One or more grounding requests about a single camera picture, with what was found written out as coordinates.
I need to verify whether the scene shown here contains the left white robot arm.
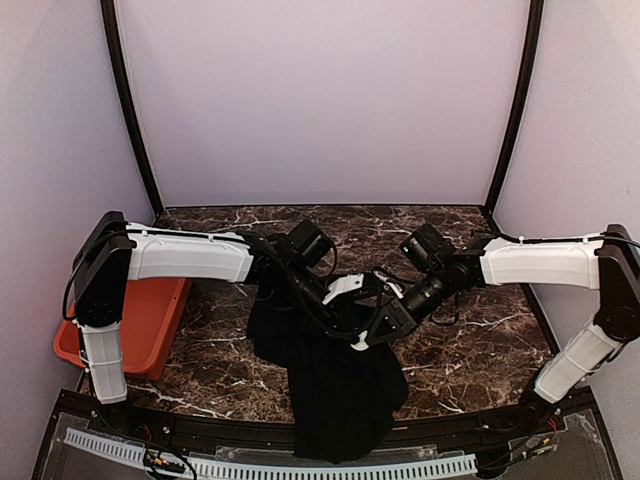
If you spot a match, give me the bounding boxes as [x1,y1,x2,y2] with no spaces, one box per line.
[62,211,365,436]

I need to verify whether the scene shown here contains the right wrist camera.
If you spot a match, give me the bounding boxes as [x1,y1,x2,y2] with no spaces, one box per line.
[372,269,405,298]

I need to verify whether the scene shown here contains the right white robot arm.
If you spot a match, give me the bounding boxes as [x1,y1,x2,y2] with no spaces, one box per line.
[366,224,639,434]

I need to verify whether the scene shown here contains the right black frame post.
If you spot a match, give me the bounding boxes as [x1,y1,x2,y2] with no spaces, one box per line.
[484,0,545,216]

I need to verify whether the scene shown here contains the white slotted cable duct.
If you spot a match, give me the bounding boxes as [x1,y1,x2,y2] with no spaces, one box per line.
[64,427,478,479]

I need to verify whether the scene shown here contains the orange plastic bin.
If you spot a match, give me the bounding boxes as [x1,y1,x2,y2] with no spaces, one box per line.
[53,277,193,381]

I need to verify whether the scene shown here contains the black t-shirt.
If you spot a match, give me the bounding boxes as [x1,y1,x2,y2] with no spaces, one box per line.
[247,279,409,464]

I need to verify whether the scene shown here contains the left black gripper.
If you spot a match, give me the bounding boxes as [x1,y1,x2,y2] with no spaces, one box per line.
[280,262,363,345]

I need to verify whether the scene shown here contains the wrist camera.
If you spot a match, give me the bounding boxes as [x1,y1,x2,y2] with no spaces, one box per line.
[372,269,405,298]
[322,274,364,305]

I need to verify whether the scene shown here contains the black frame post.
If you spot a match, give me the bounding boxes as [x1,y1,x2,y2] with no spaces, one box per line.
[484,0,545,216]
[100,0,165,218]

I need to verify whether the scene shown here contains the left black frame post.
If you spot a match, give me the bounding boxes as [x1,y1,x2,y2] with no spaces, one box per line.
[100,0,165,218]

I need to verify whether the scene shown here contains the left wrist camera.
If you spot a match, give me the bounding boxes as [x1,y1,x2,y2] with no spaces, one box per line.
[322,274,364,305]

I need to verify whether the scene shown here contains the black front rail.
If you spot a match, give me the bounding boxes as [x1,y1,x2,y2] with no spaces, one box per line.
[54,388,593,461]

